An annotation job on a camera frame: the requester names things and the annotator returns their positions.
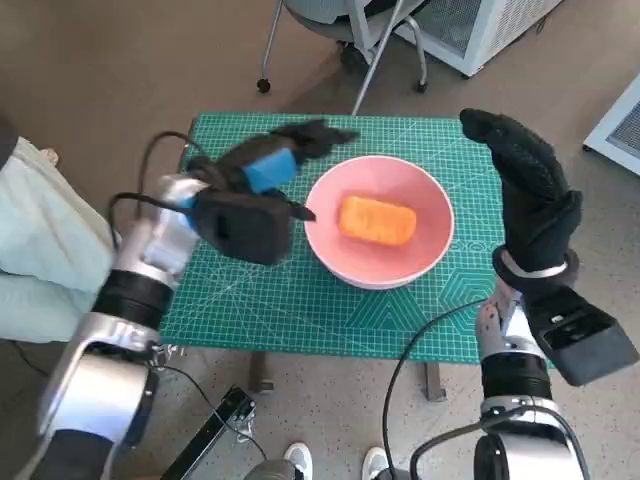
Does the dark table leg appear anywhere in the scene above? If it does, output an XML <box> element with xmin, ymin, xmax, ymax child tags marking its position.
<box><xmin>249</xmin><ymin>352</ymin><xmax>275</xmax><ymax>394</ymax></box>
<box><xmin>425</xmin><ymin>363</ymin><xmax>446</xmax><ymax>402</ymax></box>

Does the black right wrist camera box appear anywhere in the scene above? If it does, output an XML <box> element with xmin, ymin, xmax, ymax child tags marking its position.
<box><xmin>522</xmin><ymin>284</ymin><xmax>640</xmax><ymax>387</ymax></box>

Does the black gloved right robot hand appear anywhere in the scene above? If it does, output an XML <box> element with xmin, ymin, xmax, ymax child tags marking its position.
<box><xmin>459</xmin><ymin>108</ymin><xmax>585</xmax><ymax>275</ymax></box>

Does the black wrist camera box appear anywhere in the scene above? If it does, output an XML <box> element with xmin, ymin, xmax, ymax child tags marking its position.
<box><xmin>192</xmin><ymin>192</ymin><xmax>291</xmax><ymax>266</ymax></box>
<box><xmin>522</xmin><ymin>284</ymin><xmax>640</xmax><ymax>387</ymax></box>

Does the person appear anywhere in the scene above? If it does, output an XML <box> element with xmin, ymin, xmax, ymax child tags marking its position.
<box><xmin>0</xmin><ymin>117</ymin><xmax>119</xmax><ymax>344</ymax></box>

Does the black metal bracket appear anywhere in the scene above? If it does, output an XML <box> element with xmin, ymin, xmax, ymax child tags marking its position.
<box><xmin>159</xmin><ymin>384</ymin><xmax>259</xmax><ymax>480</ymax></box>

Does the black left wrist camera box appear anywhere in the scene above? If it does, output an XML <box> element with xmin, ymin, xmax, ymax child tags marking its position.
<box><xmin>192</xmin><ymin>192</ymin><xmax>291</xmax><ymax>266</ymax></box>

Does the pink bowl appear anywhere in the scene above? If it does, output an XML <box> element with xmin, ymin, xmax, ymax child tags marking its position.
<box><xmin>303</xmin><ymin>155</ymin><xmax>456</xmax><ymax>291</ymax></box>

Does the white shoe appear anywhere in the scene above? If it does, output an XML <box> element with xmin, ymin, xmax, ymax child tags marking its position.
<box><xmin>283</xmin><ymin>441</ymin><xmax>315</xmax><ymax>480</ymax></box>
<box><xmin>362</xmin><ymin>445</ymin><xmax>391</xmax><ymax>480</ymax></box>

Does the oblong orange toy bread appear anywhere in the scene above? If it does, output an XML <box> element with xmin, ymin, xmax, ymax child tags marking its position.
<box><xmin>338</xmin><ymin>195</ymin><xmax>418</xmax><ymax>247</ymax></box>

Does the green cutting mat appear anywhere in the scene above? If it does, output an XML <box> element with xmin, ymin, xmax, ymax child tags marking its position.
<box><xmin>167</xmin><ymin>112</ymin><xmax>506</xmax><ymax>369</ymax></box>

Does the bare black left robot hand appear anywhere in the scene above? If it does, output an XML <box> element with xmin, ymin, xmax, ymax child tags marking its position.
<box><xmin>219</xmin><ymin>118</ymin><xmax>360</xmax><ymax>222</ymax></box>

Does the white mesh cabinet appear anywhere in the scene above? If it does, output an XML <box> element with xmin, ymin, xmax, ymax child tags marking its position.
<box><xmin>394</xmin><ymin>0</ymin><xmax>566</xmax><ymax>79</ymax></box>

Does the grey office chair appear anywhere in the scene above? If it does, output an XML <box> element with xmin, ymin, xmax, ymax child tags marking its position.
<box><xmin>256</xmin><ymin>0</ymin><xmax>432</xmax><ymax>117</ymax></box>

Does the long black robot cable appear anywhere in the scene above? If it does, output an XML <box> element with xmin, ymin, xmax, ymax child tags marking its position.
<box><xmin>382</xmin><ymin>298</ymin><xmax>489</xmax><ymax>480</ymax></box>

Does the white metal frame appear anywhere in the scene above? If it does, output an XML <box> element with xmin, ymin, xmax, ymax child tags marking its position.
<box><xmin>347</xmin><ymin>0</ymin><xmax>401</xmax><ymax>54</ymax></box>

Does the short black robot cable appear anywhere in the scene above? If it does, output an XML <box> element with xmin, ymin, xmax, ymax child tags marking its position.
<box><xmin>409</xmin><ymin>422</ymin><xmax>489</xmax><ymax>480</ymax></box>

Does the black left camera cable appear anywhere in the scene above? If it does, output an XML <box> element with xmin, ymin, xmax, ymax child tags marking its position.
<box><xmin>109</xmin><ymin>130</ymin><xmax>226</xmax><ymax>224</ymax></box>

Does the white vent cabinet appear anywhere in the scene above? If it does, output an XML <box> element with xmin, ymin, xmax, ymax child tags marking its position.
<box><xmin>582</xmin><ymin>74</ymin><xmax>640</xmax><ymax>177</ymax></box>

